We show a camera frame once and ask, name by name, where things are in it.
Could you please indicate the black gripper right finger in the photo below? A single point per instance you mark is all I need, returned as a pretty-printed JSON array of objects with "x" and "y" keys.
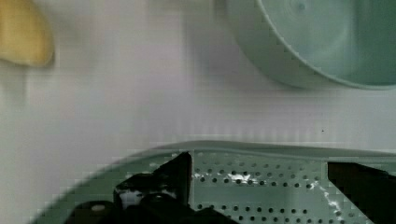
[{"x": 372, "y": 190}]

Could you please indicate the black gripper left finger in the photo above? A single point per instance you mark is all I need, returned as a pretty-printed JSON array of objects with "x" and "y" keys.
[{"x": 159, "y": 197}]

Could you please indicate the peeled toy banana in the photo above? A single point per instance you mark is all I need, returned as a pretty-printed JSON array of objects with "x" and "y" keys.
[{"x": 26, "y": 37}]

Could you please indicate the green mug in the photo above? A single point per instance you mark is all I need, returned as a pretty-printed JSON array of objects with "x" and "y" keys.
[{"x": 318, "y": 44}]

